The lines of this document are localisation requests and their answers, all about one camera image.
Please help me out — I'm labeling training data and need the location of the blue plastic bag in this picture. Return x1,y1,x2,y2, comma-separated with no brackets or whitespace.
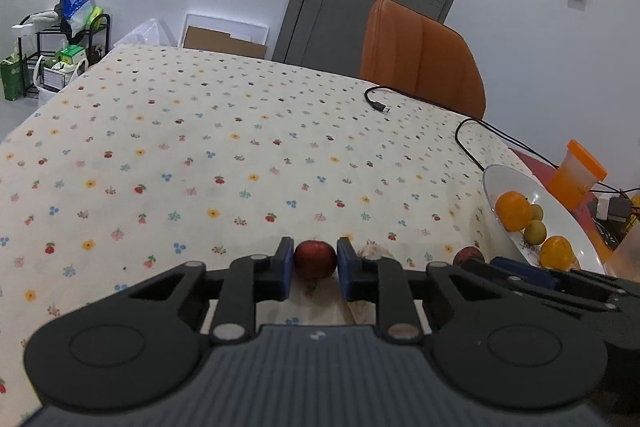
61,0,93,36

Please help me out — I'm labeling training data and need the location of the black usb cable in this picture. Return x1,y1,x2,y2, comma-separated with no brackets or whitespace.
363,84,559,168

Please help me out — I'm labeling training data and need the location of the large orange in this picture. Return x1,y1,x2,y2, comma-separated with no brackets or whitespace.
494,191,533,232
538,235,579,271

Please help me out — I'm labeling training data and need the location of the black metal shelf rack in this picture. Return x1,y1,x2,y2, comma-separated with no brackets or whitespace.
12,13,112,98

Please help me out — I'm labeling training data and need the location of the clear plastic bag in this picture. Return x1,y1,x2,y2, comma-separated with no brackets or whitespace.
115,18,170,46

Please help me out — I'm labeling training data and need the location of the white plastic bag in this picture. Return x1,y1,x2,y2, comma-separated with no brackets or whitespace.
32,56,89,107

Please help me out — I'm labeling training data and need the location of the dark purple plum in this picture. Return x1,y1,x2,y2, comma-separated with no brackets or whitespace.
452,246,485,267

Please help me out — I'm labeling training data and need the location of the red plum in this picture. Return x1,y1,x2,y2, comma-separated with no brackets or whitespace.
293,239,337,281

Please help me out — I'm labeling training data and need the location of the green plum far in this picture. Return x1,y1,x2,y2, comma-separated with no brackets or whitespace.
530,204,544,221

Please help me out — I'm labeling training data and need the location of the white power adapter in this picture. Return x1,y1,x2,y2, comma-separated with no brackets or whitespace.
596,194,634,223

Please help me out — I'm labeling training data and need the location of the floral white tablecloth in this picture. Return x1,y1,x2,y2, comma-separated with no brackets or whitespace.
1,46,523,426

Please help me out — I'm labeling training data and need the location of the red orange table mat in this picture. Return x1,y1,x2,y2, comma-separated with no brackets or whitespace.
508,147,640,266

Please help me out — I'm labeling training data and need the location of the green plum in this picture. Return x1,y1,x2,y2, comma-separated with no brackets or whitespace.
523,220,547,246
530,204,544,221

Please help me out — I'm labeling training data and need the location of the green plum near centre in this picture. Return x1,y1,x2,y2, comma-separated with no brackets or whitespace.
523,220,547,246

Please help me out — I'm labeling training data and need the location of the orange lidded plastic cup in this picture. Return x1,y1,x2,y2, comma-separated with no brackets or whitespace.
546,140,608,211

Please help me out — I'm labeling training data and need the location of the orange leather chair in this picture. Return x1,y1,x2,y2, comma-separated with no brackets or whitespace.
359,0,486,119

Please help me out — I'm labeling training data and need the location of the flat cardboard box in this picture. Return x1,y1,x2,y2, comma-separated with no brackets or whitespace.
180,13,269,58

